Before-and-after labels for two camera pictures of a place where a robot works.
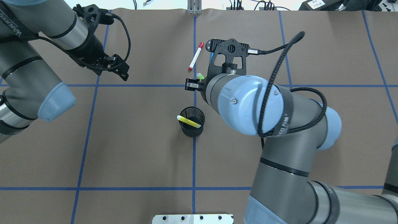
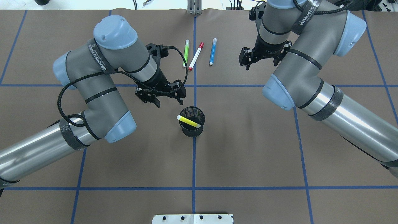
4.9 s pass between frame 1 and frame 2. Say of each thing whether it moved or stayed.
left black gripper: moved
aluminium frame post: stayed
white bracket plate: stayed
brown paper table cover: stayed
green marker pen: moved
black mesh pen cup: stayed
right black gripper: moved
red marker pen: stayed
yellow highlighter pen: stayed
